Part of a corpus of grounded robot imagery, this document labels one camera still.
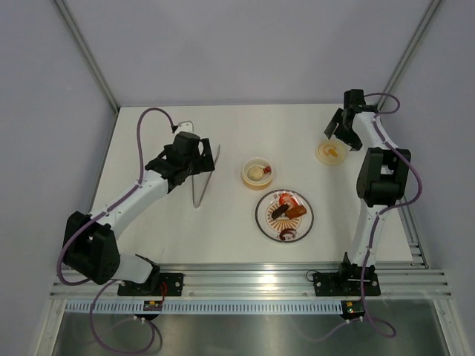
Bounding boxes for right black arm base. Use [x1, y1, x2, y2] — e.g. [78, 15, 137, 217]
[306, 270, 381, 297]

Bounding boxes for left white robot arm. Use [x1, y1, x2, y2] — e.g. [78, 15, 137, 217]
[57, 131, 220, 295]

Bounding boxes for brown braised meat strip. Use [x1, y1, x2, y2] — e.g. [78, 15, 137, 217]
[285, 205, 307, 220]

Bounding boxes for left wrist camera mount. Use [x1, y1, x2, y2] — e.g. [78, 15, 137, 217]
[174, 121, 194, 134]

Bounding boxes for metal food tongs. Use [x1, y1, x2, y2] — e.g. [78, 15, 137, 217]
[191, 145, 221, 208]

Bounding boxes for dark sea cucumber piece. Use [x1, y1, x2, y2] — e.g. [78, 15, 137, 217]
[271, 204, 289, 220]

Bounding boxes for patterned round plate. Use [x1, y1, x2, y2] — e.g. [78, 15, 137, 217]
[255, 189, 315, 243]

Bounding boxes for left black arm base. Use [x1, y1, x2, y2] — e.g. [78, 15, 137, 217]
[117, 272, 184, 297]

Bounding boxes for right aluminium frame post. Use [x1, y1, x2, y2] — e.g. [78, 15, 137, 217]
[383, 0, 445, 94]

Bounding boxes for round beige container lid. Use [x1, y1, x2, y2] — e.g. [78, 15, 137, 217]
[315, 139, 348, 166]

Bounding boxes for round beige lunch container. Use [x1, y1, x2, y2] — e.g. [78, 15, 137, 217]
[240, 157, 274, 191]

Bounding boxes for red pepper slice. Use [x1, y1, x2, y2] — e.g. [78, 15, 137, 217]
[279, 193, 300, 207]

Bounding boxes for aluminium frame post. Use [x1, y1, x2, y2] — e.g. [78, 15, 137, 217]
[383, 0, 445, 94]
[52, 0, 120, 116]

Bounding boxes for dark red octopus tentacle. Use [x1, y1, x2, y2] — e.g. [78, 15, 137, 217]
[279, 228, 297, 241]

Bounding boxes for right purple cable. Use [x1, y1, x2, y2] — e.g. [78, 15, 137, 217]
[296, 92, 424, 342]

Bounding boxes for aluminium mounting rail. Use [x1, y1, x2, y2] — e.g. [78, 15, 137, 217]
[50, 262, 452, 300]

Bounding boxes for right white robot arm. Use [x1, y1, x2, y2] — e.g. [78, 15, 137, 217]
[324, 89, 411, 268]

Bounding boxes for white slotted cable duct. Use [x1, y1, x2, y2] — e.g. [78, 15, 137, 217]
[65, 300, 343, 315]

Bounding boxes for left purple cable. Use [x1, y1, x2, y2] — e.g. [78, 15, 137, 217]
[55, 107, 179, 353]

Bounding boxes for white round bun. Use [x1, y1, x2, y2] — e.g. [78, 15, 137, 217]
[247, 165, 265, 182]

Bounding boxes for purple cable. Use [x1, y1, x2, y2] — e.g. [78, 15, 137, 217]
[55, 107, 179, 353]
[296, 92, 424, 342]

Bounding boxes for left aluminium frame post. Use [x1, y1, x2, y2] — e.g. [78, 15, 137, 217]
[52, 0, 120, 116]

